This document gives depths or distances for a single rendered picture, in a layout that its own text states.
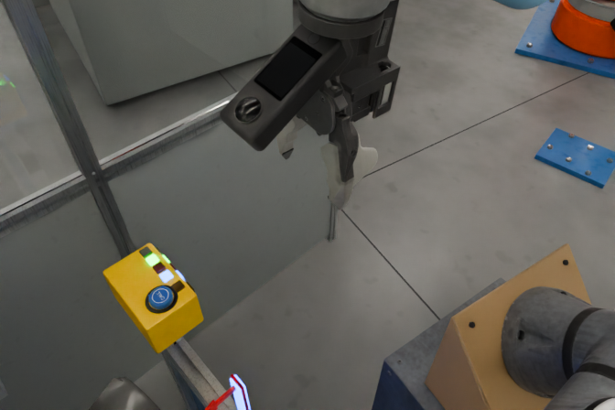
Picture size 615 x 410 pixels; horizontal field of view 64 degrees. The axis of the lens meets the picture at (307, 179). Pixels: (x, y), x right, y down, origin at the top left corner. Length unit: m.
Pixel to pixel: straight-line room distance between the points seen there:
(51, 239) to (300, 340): 1.07
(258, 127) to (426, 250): 1.97
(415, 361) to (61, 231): 0.88
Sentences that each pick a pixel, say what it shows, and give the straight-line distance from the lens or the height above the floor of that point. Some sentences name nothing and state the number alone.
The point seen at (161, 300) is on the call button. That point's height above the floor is 1.08.
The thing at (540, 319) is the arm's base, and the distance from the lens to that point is 0.74.
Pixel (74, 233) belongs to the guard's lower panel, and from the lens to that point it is 1.36.
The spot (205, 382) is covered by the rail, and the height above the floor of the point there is 0.85.
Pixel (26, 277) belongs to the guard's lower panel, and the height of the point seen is 0.80.
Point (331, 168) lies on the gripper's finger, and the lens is 0.48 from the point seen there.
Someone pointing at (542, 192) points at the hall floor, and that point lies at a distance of 2.77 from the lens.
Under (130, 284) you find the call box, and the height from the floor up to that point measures 1.07.
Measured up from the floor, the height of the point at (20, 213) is 1.00.
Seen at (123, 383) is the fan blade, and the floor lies 1.21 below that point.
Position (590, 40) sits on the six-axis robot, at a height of 0.14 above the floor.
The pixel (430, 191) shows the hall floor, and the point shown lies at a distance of 2.58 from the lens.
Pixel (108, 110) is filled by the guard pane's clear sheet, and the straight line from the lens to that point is 1.22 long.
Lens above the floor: 1.82
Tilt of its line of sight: 45 degrees down
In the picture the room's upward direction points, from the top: straight up
